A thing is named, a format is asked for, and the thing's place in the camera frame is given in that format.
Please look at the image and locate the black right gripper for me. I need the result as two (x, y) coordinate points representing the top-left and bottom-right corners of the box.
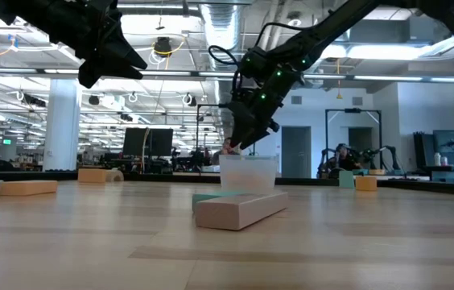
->
(226, 66), (292, 151)

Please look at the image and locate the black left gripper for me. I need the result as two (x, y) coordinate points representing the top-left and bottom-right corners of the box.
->
(49, 0), (148, 89)

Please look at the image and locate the long natural wood block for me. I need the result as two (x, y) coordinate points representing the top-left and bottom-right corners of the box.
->
(194, 190), (290, 232)

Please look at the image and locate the natural wood arch block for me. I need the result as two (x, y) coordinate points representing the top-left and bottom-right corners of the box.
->
(105, 169), (125, 183)

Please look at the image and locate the orange rectangular block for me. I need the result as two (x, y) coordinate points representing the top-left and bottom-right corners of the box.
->
(355, 175), (378, 192)
(77, 168), (108, 184)
(0, 179), (59, 197)

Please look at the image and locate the person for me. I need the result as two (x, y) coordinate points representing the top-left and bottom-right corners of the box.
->
(210, 136), (239, 166)
(331, 143), (363, 171)

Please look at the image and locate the clear plastic bin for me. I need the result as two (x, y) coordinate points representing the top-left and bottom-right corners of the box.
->
(218, 154), (280, 195)

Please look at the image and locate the black ceiling dome unit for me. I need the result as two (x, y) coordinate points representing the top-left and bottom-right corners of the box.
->
(153, 36), (174, 58)

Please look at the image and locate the grey door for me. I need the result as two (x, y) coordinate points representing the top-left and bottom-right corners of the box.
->
(280, 125), (312, 180)
(347, 126), (374, 159)

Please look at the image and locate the black computer monitor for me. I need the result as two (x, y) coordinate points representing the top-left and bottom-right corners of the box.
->
(149, 127), (175, 158)
(122, 126), (150, 158)

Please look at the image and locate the long ceiling light bar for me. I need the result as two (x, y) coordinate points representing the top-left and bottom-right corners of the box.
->
(303, 73), (454, 84)

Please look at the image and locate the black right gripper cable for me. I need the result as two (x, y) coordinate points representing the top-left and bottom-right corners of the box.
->
(208, 22), (316, 94)

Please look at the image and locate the yellow hanging cord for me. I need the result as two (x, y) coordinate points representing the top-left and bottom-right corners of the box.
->
(334, 58), (344, 101)

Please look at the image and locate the black metal rig frame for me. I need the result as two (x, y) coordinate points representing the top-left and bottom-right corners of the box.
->
(324, 107), (383, 178)

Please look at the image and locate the dark wall screen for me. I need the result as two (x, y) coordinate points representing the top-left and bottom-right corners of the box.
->
(431, 129), (454, 154)

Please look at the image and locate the black metal table frame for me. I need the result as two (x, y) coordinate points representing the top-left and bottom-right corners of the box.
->
(0, 170), (454, 198)

